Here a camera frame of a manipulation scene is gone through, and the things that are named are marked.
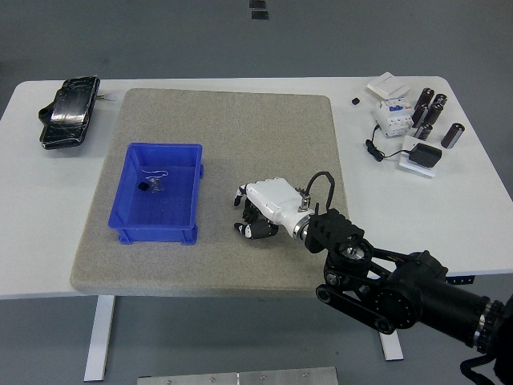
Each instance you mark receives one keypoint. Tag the dark cylindrical capacitor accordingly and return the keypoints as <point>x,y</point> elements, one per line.
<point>425,97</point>
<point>440,99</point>
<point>424,131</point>
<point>453,135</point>
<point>420,116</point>
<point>434,114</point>

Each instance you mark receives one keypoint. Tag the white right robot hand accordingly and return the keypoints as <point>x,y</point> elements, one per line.
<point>276,200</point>

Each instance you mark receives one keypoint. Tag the white table leg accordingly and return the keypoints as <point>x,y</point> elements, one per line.
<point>390,349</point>
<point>100,333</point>

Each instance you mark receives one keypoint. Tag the black table control panel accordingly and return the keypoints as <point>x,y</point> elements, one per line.
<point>461,279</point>

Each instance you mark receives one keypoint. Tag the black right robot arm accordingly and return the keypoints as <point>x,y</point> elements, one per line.
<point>421,297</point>

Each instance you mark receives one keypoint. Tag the small black cube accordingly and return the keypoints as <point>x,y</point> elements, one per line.
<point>355,101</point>

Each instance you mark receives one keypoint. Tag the grey-brown mat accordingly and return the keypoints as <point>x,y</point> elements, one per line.
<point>240,132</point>

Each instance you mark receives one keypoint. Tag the blue plastic box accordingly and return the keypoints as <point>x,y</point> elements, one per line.
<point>168,208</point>

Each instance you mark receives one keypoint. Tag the black power adapter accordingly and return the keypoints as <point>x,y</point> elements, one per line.
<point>426,154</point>

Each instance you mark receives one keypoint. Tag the small black nut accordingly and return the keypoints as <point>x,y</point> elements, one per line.
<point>141,186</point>

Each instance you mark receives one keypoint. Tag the black floor plate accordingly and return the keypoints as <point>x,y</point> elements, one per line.
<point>257,3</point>
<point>260,15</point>

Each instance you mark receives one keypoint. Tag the black wrapped device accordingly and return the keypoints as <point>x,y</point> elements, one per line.
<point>68,112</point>

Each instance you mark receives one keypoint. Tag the white wall switch panel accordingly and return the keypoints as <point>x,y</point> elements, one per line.
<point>386,84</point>

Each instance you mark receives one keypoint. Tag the grey metal plate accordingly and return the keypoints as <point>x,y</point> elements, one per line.
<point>240,377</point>

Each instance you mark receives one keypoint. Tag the white circuit breaker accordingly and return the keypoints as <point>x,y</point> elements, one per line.
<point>390,118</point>

